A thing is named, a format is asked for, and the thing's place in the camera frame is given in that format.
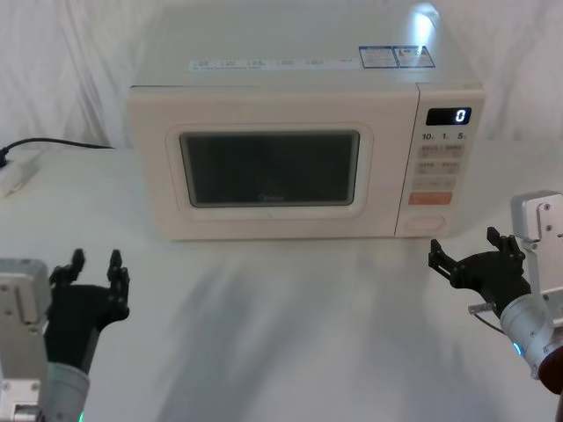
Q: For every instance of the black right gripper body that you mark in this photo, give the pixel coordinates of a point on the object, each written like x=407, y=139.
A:
x=492, y=281

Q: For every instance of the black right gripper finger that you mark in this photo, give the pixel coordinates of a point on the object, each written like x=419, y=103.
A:
x=506, y=248
x=444, y=261

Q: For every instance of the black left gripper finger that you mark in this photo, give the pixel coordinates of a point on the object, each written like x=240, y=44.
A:
x=118, y=281
x=66, y=272

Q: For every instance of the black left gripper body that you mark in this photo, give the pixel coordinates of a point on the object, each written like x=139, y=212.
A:
x=81, y=321

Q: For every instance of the oven control panel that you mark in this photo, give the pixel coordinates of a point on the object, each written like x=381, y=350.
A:
x=440, y=176

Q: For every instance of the white power strip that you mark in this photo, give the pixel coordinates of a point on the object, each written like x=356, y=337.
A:
x=17, y=173

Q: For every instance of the white table cloth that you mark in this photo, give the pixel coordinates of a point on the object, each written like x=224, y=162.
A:
x=281, y=329

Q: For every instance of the white curtain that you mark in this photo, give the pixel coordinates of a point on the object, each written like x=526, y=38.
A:
x=66, y=66

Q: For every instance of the cream microwave oven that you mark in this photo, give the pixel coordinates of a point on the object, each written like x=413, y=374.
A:
x=281, y=105

